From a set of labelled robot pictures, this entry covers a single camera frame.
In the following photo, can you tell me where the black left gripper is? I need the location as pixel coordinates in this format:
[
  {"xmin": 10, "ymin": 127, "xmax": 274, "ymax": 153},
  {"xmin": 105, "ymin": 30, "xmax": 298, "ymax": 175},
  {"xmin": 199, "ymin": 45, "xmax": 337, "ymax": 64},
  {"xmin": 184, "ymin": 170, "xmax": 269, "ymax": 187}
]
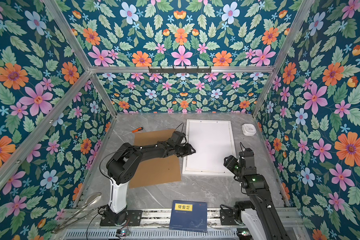
[{"xmin": 174, "ymin": 141, "xmax": 198, "ymax": 157}]

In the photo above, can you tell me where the brown frame backing board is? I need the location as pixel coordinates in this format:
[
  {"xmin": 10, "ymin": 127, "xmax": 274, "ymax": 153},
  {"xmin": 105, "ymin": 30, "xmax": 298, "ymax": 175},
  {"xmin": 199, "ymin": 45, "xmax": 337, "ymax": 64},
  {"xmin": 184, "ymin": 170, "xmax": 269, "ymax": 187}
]
[{"xmin": 129, "ymin": 129, "xmax": 182, "ymax": 189}]

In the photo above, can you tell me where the white picture frame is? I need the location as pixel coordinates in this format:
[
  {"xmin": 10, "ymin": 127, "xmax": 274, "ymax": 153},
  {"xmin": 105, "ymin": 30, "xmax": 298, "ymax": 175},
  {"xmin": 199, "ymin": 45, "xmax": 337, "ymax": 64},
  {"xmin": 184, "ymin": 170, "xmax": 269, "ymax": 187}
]
[{"xmin": 182, "ymin": 119, "xmax": 238, "ymax": 177}]

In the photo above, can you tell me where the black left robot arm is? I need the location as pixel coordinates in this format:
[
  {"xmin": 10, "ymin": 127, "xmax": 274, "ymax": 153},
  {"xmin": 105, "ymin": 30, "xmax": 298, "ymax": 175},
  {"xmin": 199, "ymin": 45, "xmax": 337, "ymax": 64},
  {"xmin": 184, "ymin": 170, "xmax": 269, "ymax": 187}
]
[{"xmin": 106, "ymin": 131, "xmax": 196, "ymax": 215}]

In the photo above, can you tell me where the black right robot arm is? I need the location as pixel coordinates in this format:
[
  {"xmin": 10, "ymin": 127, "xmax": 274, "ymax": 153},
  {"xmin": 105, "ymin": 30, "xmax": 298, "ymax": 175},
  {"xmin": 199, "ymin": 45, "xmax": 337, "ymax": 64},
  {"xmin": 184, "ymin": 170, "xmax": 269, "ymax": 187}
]
[{"xmin": 224, "ymin": 148, "xmax": 290, "ymax": 240}]

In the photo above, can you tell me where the white round device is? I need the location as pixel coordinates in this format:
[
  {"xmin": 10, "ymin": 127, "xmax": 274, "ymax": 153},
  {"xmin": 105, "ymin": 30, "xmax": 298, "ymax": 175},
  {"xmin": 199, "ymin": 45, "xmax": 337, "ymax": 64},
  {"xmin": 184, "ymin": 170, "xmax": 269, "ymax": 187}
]
[{"xmin": 242, "ymin": 123, "xmax": 257, "ymax": 137}]

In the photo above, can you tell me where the small circuit board right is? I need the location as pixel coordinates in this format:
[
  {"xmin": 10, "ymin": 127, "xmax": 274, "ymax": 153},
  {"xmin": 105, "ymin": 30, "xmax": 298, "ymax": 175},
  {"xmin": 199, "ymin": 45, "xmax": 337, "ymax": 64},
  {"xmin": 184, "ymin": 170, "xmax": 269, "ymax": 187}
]
[{"xmin": 237, "ymin": 229, "xmax": 251, "ymax": 238}]

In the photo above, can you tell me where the small circuit board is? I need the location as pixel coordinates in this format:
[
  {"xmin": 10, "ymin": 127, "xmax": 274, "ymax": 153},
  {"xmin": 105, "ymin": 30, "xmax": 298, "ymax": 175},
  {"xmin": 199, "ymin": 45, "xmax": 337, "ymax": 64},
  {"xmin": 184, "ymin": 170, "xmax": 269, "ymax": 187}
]
[
  {"xmin": 237, "ymin": 229, "xmax": 251, "ymax": 238},
  {"xmin": 116, "ymin": 229, "xmax": 131, "ymax": 238}
]

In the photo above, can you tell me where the blue booklet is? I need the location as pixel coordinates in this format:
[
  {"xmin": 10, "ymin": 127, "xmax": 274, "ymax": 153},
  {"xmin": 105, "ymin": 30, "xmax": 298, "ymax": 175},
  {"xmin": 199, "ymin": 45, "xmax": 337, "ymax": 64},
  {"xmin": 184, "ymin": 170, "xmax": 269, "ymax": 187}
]
[{"xmin": 169, "ymin": 200, "xmax": 208, "ymax": 233}]

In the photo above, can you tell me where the small circuit board left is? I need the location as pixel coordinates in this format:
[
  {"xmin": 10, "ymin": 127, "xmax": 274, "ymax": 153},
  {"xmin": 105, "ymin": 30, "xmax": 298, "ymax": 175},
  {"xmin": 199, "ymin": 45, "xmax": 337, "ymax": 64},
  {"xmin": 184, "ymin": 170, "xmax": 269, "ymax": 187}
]
[{"xmin": 116, "ymin": 229, "xmax": 131, "ymax": 238}]

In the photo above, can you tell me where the orange handled screwdriver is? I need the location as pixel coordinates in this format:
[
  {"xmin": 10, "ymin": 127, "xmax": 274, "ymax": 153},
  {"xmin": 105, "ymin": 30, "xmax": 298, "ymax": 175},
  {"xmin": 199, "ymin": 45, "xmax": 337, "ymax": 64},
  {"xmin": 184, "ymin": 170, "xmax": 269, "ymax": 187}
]
[{"xmin": 124, "ymin": 127, "xmax": 144, "ymax": 136}]

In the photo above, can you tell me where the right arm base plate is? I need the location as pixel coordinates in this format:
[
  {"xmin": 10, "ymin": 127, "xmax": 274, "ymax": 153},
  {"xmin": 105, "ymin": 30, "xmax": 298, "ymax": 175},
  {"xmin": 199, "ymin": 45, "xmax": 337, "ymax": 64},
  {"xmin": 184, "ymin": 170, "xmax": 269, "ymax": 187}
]
[{"xmin": 220, "ymin": 207, "xmax": 243, "ymax": 226}]

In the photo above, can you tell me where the black hook rail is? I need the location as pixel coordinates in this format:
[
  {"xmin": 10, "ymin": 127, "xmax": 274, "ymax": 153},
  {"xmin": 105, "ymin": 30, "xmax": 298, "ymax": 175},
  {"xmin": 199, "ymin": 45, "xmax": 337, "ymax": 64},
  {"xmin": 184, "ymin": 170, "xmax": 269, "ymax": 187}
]
[{"xmin": 148, "ymin": 67, "xmax": 212, "ymax": 74}]

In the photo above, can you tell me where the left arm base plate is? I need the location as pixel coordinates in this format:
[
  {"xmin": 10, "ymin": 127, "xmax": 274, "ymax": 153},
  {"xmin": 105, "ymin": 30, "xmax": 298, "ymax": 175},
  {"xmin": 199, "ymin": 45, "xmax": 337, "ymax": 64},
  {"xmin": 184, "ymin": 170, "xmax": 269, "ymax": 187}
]
[{"xmin": 100, "ymin": 210, "xmax": 143, "ymax": 227}]

